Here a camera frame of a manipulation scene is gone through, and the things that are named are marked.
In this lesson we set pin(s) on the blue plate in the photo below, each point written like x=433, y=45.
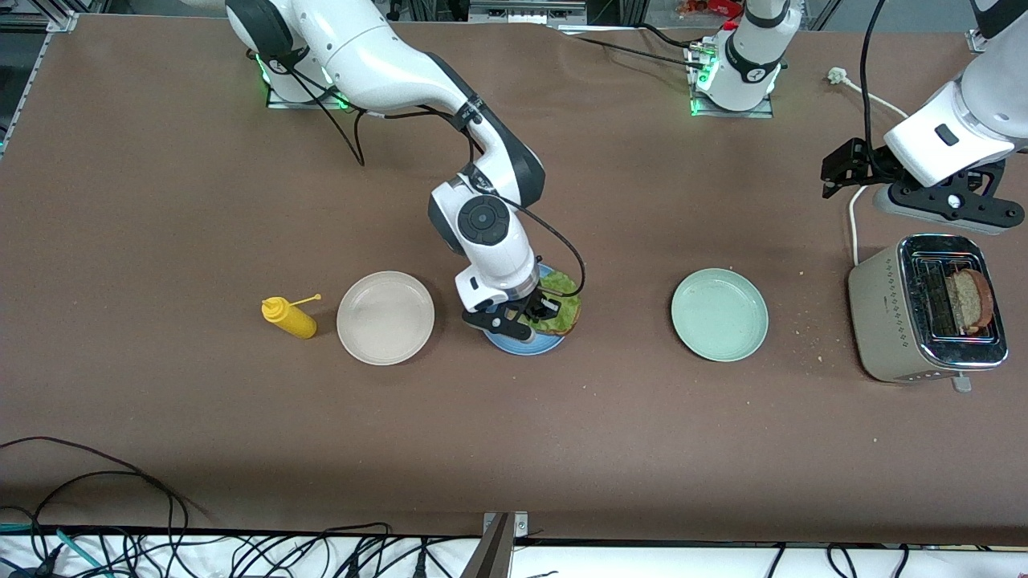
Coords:
x=522, y=347

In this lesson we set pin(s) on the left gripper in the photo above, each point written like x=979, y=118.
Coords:
x=865, y=163

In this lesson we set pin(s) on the green lettuce leaf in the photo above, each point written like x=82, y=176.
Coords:
x=562, y=285

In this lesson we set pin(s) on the metal table edge bracket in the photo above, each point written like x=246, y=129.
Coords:
x=498, y=546

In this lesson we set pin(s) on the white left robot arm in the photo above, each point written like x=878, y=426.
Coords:
x=1000, y=88

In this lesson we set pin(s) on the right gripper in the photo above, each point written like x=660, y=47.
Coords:
x=536, y=305

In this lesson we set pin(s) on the yellow squeeze bottle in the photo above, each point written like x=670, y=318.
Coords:
x=293, y=319

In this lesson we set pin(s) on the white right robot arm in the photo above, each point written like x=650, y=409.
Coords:
x=377, y=64

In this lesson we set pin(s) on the brown bread slice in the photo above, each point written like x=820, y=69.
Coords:
x=566, y=328
x=972, y=301

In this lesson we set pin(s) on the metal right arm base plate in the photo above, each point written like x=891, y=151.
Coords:
x=277, y=100

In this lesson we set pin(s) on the green plate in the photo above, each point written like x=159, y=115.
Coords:
x=719, y=315

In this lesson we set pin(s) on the aluminium frame profile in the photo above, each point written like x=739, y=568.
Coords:
x=522, y=12

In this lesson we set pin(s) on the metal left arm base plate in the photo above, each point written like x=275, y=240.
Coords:
x=735, y=114

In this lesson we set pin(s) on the beige plate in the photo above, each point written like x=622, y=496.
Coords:
x=385, y=317

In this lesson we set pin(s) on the metal table corner bracket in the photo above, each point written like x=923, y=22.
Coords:
x=981, y=40

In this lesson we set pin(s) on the beige chrome toaster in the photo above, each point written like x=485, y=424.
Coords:
x=879, y=321

